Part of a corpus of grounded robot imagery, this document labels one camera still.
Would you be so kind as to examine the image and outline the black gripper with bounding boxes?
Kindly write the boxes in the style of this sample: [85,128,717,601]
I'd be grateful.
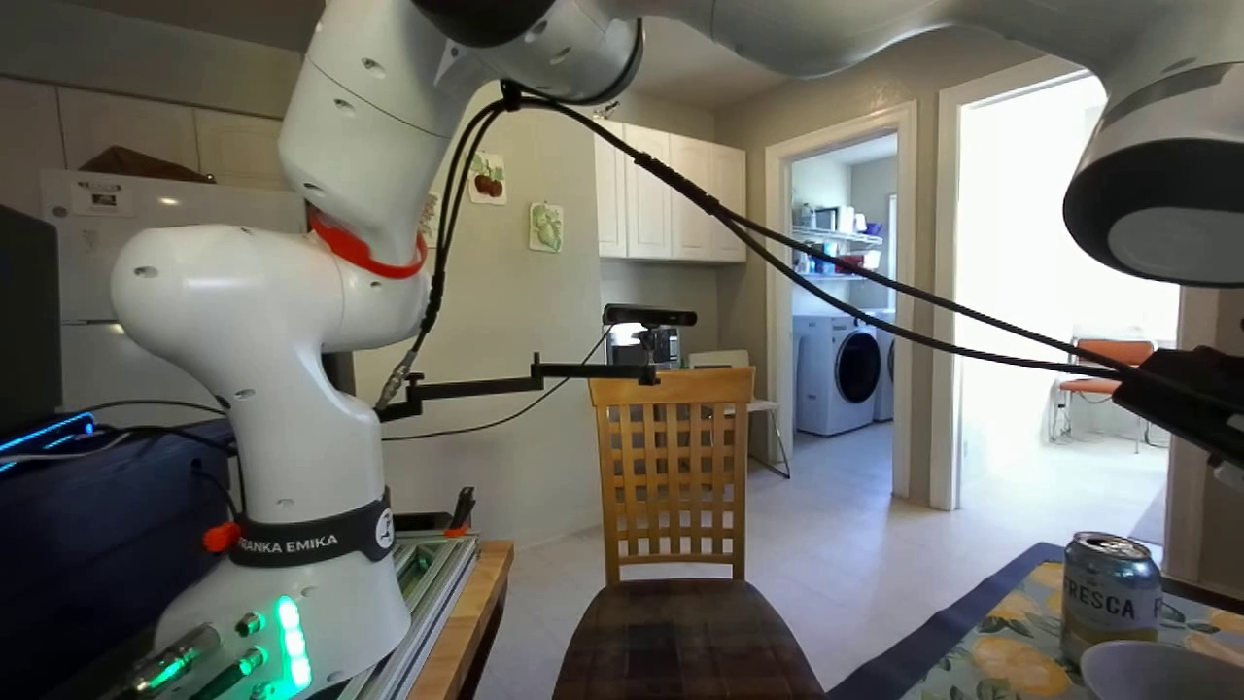
[1111,346,1244,466]

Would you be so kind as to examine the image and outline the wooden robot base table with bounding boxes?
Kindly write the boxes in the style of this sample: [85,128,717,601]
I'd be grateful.
[409,540,514,700]

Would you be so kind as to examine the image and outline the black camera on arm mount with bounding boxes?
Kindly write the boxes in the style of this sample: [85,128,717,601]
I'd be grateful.
[377,304,697,422]

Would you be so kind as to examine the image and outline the wooden lattice back chair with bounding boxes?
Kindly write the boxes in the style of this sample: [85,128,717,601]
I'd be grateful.
[552,369,821,700]

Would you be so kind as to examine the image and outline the grey ceramic bowl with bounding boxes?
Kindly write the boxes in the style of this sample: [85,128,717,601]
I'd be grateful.
[1079,641,1244,700]

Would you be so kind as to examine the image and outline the silver soda can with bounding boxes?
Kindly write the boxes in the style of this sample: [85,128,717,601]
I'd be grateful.
[1062,527,1161,660]

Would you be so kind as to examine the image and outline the lemon print tablecloth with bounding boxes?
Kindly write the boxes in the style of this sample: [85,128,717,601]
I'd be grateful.
[826,544,1244,700]

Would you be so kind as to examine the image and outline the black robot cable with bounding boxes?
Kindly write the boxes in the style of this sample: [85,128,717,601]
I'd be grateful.
[373,74,1244,421]

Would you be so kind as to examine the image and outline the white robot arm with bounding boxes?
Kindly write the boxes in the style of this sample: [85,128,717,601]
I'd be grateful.
[114,0,1244,700]

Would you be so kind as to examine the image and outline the white kitchen cabinets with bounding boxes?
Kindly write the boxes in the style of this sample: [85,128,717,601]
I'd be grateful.
[592,120,745,264]

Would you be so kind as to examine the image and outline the dark blue bag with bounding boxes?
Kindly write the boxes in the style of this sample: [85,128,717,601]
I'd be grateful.
[0,421,233,700]

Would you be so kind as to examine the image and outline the white washing machine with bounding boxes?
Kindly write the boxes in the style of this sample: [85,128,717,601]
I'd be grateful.
[794,316,887,440]

